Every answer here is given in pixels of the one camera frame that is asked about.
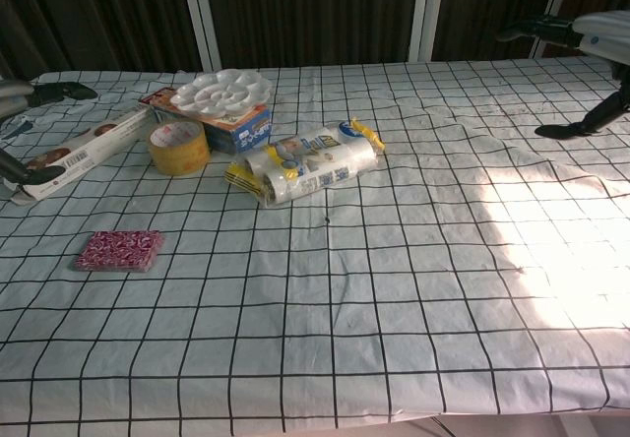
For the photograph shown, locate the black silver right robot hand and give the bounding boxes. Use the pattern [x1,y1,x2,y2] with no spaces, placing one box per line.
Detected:
[495,10,630,139]

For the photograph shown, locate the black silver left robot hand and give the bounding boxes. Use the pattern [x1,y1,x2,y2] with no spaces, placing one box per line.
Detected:
[0,78,98,188]

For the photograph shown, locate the long white wrap box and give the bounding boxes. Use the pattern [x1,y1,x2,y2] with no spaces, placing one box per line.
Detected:
[9,106,159,205]

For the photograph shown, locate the yellow packing tape roll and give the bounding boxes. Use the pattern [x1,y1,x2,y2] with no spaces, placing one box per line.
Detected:
[147,120,212,176]

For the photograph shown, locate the white flower paint palette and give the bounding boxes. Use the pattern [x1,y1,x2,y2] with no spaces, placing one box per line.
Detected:
[169,68,274,118]

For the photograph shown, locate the blue orange cardboard box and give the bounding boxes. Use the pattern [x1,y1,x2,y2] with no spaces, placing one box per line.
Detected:
[139,86,275,155]

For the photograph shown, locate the packed white bag rolls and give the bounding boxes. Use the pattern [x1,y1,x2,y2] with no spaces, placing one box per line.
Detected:
[223,116,386,210]

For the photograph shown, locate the white black checkered tablecloth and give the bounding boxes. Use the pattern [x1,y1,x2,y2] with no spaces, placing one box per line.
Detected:
[0,55,630,429]

